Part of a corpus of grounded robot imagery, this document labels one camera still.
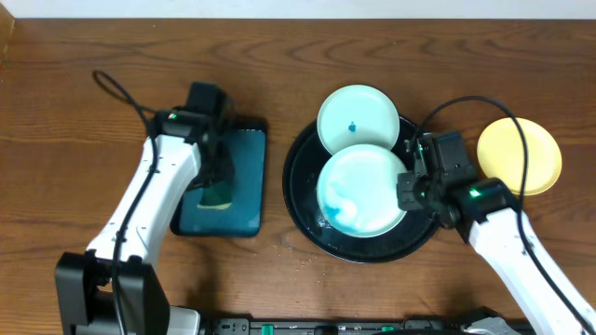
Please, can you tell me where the green yellow sponge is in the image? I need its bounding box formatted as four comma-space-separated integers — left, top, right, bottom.
197, 181, 233, 209

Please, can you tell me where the yellow plate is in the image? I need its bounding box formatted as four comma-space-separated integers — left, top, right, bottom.
477, 118, 562, 195

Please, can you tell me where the light blue plate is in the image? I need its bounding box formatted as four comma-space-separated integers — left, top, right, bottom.
316, 144, 407, 238
317, 85, 400, 154

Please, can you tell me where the light blue plate top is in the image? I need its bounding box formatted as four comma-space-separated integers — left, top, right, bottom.
317, 85, 400, 154

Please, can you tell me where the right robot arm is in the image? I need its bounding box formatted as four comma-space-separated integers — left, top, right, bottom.
397, 171, 595, 334

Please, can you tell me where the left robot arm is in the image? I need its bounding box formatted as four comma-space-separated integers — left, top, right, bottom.
55, 109, 236, 334

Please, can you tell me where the round black tray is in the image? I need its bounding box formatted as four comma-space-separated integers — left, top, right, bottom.
282, 122, 439, 263

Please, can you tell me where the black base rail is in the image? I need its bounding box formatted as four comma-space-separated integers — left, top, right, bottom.
198, 317, 519, 335

